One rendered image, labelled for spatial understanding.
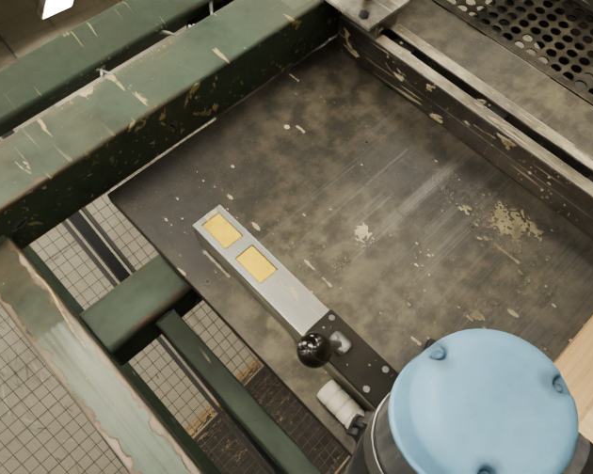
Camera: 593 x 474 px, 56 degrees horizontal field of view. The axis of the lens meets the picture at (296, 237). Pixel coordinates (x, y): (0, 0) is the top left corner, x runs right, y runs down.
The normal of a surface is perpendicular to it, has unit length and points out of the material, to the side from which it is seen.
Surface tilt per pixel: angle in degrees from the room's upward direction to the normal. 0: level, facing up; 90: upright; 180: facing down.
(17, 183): 59
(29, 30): 90
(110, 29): 90
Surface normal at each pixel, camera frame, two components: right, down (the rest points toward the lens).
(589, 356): 0.03, -0.47
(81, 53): 0.37, -0.07
